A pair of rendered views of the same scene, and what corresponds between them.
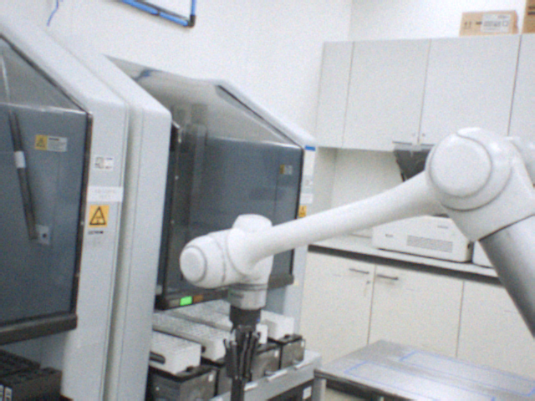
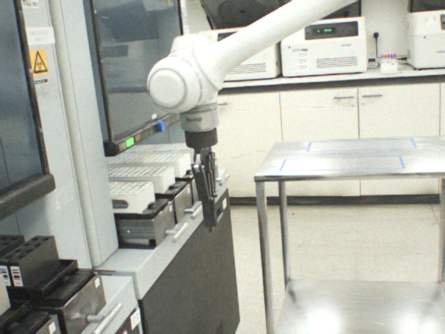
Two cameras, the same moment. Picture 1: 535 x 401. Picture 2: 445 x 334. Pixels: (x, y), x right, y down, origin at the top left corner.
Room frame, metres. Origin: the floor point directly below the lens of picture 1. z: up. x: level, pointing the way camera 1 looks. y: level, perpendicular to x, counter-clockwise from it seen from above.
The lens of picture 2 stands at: (0.36, 0.34, 1.20)
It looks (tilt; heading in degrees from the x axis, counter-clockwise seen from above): 14 degrees down; 343
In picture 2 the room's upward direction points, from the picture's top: 5 degrees counter-clockwise
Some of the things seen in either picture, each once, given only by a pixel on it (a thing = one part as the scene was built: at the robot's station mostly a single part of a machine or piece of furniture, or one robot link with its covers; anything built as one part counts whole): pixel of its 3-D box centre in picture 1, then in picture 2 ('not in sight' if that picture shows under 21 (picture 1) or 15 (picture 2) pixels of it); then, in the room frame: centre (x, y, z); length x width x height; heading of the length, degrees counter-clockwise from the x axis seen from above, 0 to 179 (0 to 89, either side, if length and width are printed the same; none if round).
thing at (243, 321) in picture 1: (244, 325); (202, 148); (1.48, 0.04, 0.96); 0.08 x 0.07 x 0.09; 147
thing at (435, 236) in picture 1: (439, 200); (242, 33); (3.90, -1.01, 1.22); 0.62 x 0.56 x 0.64; 146
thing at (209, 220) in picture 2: (236, 393); (208, 212); (1.47, 0.04, 0.80); 0.03 x 0.01 x 0.07; 57
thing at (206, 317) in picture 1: (217, 327); (140, 168); (1.90, 0.12, 0.83); 0.30 x 0.10 x 0.06; 57
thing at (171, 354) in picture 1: (144, 347); (94, 200); (1.64, 0.29, 0.83); 0.30 x 0.10 x 0.06; 57
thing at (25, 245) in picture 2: (26, 388); (25, 263); (1.26, 0.44, 0.85); 0.12 x 0.02 x 0.06; 146
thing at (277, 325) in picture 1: (247, 320); (158, 156); (2.02, 0.04, 0.83); 0.30 x 0.10 x 0.06; 57
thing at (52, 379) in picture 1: (33, 392); (36, 264); (1.25, 0.42, 0.85); 0.12 x 0.02 x 0.06; 148
